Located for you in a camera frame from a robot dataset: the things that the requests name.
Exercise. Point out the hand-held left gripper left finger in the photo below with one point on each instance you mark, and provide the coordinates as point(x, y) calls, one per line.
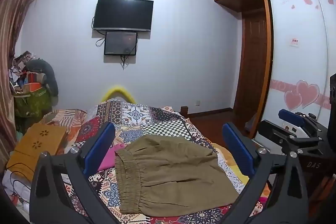
point(100, 145)

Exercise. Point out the pink cloth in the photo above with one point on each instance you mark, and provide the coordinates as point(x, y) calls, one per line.
point(110, 158)

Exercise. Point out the small red white sticker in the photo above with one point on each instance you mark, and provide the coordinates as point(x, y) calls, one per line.
point(294, 43)

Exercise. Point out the white printed cloth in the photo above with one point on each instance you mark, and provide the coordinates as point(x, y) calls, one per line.
point(13, 187)

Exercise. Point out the orange box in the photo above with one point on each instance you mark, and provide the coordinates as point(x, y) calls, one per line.
point(31, 87)

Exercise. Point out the olive green pants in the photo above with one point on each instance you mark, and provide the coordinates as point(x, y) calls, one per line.
point(178, 174)

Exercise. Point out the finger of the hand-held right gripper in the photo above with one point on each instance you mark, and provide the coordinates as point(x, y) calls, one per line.
point(275, 132)
point(288, 116)

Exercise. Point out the white heart-print sliding door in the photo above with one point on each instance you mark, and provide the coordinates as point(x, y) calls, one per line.
point(296, 74)

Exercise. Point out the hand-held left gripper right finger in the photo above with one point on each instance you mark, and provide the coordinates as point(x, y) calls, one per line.
point(238, 150)

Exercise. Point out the orange striped patterned cloth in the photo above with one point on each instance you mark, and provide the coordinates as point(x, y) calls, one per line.
point(65, 119)

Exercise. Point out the green fabric bag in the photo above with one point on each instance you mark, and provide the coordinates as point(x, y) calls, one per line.
point(31, 103)

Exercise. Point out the striped brown curtain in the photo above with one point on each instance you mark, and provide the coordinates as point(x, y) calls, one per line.
point(13, 29)

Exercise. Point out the black wall television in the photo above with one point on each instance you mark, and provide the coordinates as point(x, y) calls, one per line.
point(123, 14)

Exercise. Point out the wooden bed post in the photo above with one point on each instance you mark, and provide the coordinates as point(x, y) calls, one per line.
point(184, 111)

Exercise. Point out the yellow curved bed rail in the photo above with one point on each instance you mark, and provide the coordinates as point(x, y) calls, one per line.
point(118, 89)

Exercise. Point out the small black wall monitor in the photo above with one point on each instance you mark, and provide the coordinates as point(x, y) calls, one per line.
point(120, 43)

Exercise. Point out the patchwork patterned bed blanket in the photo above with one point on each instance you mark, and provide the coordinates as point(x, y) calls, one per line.
point(157, 121)

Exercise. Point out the brown wooden door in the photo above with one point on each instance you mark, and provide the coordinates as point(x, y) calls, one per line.
point(252, 61)

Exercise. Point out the pile of mixed clutter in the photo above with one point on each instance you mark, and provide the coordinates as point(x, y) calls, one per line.
point(18, 69)

